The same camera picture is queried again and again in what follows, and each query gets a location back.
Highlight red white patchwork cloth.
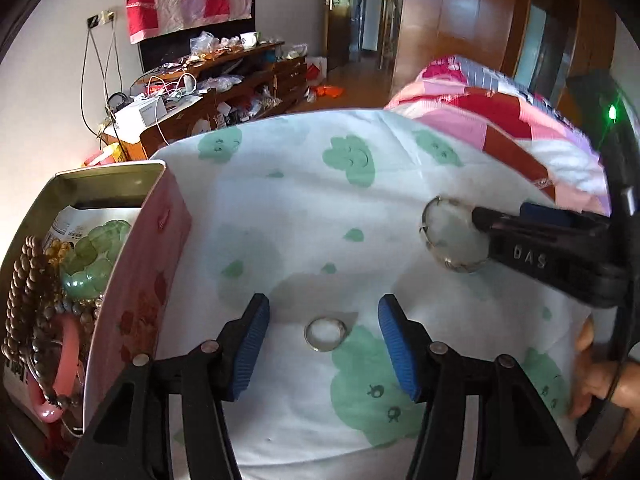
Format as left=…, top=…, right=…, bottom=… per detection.
left=125, top=0, right=256, bottom=45

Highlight white cardboard box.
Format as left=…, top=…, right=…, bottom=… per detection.
left=114, top=97, right=168, bottom=133

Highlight newspaper box lining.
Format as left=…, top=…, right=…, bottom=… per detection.
left=42, top=205, right=133, bottom=261

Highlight person's right hand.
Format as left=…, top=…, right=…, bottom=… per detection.
left=570, top=317, right=640, bottom=471

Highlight pink metal tin box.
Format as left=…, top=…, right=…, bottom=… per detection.
left=0, top=160, right=193, bottom=480

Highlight clear plastic bags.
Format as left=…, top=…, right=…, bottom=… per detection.
left=190, top=31, right=221, bottom=56

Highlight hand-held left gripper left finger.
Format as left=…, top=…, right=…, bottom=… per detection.
left=60, top=292, right=271, bottom=480

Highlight brown wooden door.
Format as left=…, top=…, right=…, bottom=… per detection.
left=325, top=0, right=356, bottom=73

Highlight brown wooden wardrobe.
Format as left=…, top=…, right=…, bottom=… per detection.
left=325, top=0, right=621, bottom=111

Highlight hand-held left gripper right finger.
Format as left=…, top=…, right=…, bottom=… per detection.
left=377, top=293, right=583, bottom=480

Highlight silver ring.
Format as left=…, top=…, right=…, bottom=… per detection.
left=304, top=316, right=347, bottom=353

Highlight silver bangle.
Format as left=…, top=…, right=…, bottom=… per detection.
left=419, top=196, right=493, bottom=275

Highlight pink patchwork quilt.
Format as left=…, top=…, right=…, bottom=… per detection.
left=384, top=55, right=608, bottom=216

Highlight yellow red carton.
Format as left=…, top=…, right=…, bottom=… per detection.
left=82, top=142, right=126, bottom=168

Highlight gold bead bracelet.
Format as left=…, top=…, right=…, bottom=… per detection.
left=45, top=240, right=76, bottom=268

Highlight grey power cable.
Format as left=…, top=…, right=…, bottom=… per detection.
left=102, top=22, right=126, bottom=141

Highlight pink bangle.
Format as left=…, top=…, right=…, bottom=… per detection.
left=25, top=312, right=88, bottom=423

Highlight grey bead bracelet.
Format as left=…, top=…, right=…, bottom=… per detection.
left=47, top=292, right=103, bottom=326

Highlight brown wooden bead bracelet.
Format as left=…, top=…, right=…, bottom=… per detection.
left=1, top=235, right=83, bottom=411

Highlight wooden television cabinet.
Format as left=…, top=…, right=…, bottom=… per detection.
left=102, top=40, right=308, bottom=161

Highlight black power cable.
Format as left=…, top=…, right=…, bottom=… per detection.
left=80, top=22, right=108, bottom=138

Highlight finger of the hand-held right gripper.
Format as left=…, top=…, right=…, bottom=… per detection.
left=519, top=202, right=612, bottom=228
left=470, top=206, right=628, bottom=309

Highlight white green printed bedsheet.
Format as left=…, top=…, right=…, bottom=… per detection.
left=82, top=107, right=596, bottom=480

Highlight green jade bangle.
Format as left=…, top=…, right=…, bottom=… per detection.
left=60, top=220, right=132, bottom=301

